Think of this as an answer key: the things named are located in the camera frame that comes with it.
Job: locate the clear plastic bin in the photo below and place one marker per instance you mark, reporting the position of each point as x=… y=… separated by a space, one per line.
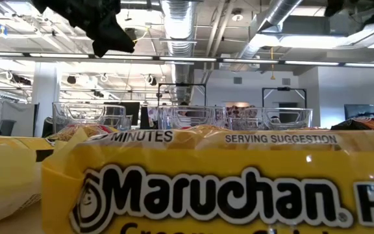
x=300 y=117
x=167 y=117
x=60 y=113

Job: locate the black metal gantry frame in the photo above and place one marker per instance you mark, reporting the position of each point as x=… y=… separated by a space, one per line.
x=284 y=88

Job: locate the red patterned background object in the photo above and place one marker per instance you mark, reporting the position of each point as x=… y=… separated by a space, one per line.
x=239 y=113

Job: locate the grey partition panel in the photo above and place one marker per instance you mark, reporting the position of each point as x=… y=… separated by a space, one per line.
x=18 y=113

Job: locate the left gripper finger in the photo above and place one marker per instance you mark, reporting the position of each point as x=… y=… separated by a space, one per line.
x=120 y=40
x=100 y=45

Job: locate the grey wall vent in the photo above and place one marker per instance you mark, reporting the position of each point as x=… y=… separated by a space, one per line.
x=286 y=81
x=237 y=80

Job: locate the silver round ventilation duct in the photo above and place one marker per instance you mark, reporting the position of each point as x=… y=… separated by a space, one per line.
x=273 y=16
x=178 y=26

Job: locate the white round ceiling sensor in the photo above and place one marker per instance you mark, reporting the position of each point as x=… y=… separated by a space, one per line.
x=237 y=16

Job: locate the black ceiling spotlight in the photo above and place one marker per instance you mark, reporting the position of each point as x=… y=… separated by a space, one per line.
x=22 y=80
x=71 y=80
x=152 y=81

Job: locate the black ceiling device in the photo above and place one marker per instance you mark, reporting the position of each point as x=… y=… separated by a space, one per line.
x=132 y=32

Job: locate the horizontal LED light bar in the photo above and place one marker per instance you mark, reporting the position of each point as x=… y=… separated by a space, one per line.
x=125 y=57

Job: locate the blue yellow noodle packet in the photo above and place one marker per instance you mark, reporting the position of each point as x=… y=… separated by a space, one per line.
x=76 y=131

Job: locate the black computer monitor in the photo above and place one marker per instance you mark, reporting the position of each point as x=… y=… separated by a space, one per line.
x=132 y=112

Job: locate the yellow creamy chicken noodle packet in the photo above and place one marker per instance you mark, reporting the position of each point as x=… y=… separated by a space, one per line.
x=5 y=175
x=206 y=195

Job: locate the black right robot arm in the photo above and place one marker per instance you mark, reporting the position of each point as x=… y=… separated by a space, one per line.
x=334 y=6

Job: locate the grey computer monitor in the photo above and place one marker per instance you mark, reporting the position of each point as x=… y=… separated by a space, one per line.
x=359 y=111

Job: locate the person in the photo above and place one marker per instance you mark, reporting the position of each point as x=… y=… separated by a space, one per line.
x=183 y=104

